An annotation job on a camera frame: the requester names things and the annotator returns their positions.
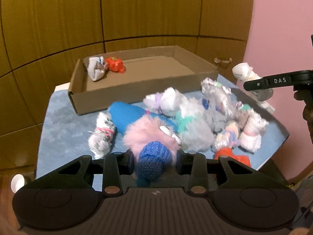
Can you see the wooden wardrobe with drawers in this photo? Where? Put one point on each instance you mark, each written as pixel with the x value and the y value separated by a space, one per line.
pixel 41 40

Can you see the pink fluffy plush toy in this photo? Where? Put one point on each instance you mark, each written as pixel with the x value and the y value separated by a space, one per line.
pixel 154 144

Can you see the small orange plastic bag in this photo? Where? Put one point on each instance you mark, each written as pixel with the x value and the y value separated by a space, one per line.
pixel 229 152

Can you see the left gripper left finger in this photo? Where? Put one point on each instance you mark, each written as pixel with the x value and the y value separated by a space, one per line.
pixel 116 164

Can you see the white pink bundle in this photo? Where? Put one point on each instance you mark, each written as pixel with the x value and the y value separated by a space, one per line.
pixel 229 137

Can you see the clear plastic bundle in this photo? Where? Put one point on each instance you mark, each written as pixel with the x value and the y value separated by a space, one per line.
pixel 194 130

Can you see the grey sock with purple flower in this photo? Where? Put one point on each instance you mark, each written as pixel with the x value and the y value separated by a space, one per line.
pixel 213 116

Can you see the orange bag with green tie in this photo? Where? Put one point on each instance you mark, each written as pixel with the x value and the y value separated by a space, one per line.
pixel 115 64

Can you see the brown cardboard box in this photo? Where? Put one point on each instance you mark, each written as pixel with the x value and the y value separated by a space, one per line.
pixel 148 70

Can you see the white blue striped sock bundle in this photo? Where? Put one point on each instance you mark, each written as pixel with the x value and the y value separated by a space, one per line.
pixel 97 68

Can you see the white fluffy sock bundle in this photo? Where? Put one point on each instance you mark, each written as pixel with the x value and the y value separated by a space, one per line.
pixel 166 103

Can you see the white sock with red band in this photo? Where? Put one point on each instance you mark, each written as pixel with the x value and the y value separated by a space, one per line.
pixel 100 141

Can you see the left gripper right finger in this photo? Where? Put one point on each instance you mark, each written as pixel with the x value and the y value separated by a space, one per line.
pixel 195 165

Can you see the person right hand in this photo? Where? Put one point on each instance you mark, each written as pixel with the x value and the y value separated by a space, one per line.
pixel 306 96

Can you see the upper metal drawer handle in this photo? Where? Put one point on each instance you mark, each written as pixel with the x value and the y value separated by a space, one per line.
pixel 218 61

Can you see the large white bundle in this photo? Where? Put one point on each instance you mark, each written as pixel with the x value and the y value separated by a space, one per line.
pixel 243 72

